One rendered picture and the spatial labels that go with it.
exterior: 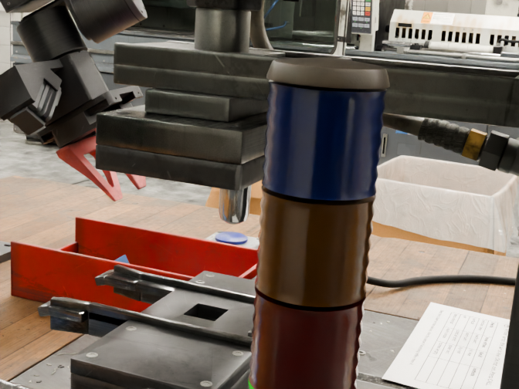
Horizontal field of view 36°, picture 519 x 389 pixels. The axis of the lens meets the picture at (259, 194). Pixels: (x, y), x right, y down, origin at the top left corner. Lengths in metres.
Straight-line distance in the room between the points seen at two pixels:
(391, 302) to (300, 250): 0.65
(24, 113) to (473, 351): 0.48
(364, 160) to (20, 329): 0.58
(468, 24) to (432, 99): 4.84
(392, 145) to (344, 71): 4.93
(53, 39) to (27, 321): 0.28
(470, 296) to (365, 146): 0.72
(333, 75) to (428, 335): 0.60
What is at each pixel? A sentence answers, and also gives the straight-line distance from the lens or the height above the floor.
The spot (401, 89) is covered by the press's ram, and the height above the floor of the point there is 1.17.
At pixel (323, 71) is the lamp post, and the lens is 0.24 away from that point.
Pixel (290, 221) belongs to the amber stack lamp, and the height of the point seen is 1.15.
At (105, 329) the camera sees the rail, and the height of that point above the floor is 0.97.
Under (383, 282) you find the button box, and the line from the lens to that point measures 0.92.
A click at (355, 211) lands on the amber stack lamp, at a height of 1.15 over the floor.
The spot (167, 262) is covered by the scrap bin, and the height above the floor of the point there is 0.93.
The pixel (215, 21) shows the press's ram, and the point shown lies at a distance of 0.52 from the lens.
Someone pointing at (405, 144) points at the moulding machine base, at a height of 0.41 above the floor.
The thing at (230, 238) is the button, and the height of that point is 0.94.
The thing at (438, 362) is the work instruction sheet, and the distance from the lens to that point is 0.77.
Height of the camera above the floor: 1.21
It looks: 13 degrees down
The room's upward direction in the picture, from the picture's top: 4 degrees clockwise
